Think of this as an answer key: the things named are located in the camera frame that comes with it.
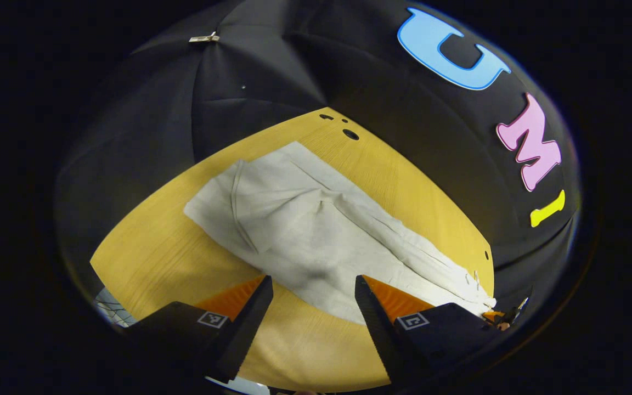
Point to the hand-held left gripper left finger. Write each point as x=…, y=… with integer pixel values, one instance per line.
x=247, y=329

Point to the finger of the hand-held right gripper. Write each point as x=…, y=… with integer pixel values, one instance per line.
x=496, y=316

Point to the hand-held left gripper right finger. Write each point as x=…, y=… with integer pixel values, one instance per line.
x=376, y=323

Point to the white jeans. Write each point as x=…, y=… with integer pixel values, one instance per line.
x=305, y=230

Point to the black backdrop cloth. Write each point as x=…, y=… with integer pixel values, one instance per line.
x=272, y=71

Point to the small light clip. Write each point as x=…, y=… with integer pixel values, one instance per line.
x=204, y=38

